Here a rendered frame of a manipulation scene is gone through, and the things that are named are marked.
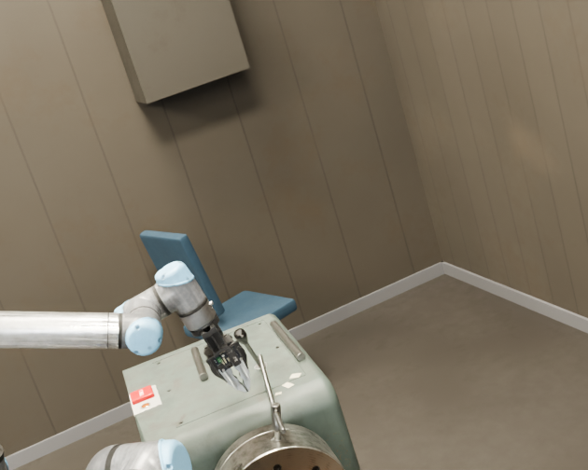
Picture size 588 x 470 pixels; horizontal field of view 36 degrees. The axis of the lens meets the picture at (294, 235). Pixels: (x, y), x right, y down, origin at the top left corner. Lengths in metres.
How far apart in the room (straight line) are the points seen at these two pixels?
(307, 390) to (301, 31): 3.44
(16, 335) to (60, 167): 3.20
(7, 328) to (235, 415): 0.61
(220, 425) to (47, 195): 3.05
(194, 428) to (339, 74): 3.57
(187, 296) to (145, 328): 0.18
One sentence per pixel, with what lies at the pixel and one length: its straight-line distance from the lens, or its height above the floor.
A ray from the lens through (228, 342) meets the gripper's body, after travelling 2.09.
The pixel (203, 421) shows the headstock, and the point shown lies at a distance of 2.25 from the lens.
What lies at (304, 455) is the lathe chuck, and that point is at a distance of 2.09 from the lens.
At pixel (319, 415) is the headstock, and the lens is 2.24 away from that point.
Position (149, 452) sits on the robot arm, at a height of 1.43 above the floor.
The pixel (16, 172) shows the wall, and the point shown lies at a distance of 5.06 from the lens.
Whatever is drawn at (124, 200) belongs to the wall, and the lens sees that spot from 5.16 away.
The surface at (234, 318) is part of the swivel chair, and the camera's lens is 4.86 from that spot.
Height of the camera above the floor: 2.25
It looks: 17 degrees down
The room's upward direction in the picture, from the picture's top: 17 degrees counter-clockwise
